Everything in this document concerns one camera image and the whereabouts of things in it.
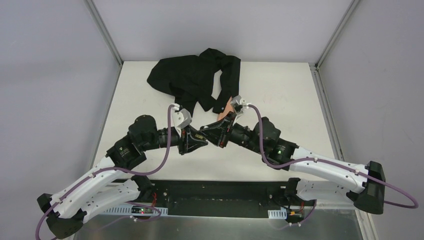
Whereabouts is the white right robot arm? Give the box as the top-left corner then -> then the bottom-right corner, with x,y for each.
199,113 -> 386,215

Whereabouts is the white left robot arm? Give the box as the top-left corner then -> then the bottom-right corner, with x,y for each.
37,109 -> 208,240

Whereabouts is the mannequin hand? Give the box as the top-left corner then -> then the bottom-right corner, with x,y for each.
217,97 -> 235,121

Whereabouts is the black shirt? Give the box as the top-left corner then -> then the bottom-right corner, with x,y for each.
146,48 -> 241,114

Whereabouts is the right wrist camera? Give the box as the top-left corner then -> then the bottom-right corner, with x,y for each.
230,95 -> 249,116

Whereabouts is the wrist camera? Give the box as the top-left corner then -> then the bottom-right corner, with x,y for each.
230,95 -> 249,116
171,103 -> 192,128

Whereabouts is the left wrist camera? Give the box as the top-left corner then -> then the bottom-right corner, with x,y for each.
171,103 -> 192,128

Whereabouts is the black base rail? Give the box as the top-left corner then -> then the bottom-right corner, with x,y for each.
136,179 -> 314,219

